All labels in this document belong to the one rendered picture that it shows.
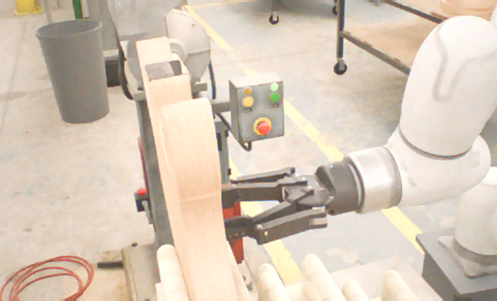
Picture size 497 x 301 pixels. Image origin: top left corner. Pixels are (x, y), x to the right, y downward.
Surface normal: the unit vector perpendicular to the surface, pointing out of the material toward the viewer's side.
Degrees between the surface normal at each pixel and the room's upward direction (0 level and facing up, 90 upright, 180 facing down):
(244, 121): 90
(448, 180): 105
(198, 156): 92
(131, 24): 90
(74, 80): 93
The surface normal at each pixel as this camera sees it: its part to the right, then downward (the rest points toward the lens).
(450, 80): -0.51, 0.45
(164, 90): 0.26, 0.40
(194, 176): 0.28, 0.61
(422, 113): -0.73, 0.47
